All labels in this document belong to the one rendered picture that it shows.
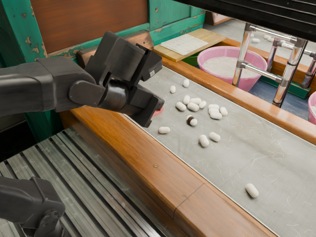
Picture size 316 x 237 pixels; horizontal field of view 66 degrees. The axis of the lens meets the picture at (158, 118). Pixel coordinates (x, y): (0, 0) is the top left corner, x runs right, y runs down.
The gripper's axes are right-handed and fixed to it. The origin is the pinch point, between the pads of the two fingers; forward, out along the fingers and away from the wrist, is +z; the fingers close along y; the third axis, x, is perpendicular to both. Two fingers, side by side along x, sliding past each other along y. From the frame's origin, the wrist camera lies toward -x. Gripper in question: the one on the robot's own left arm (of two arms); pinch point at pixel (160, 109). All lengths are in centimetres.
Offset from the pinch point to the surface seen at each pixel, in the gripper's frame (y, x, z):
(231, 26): 38, -47, 75
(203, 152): -9.8, 5.0, 12.6
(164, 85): 20.2, -4.2, 23.8
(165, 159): -6.1, 9.7, 3.1
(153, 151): -2.3, 10.1, 2.6
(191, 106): 4.2, -2.9, 19.7
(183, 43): 35, -23, 40
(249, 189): -24.1, 5.1, 10.1
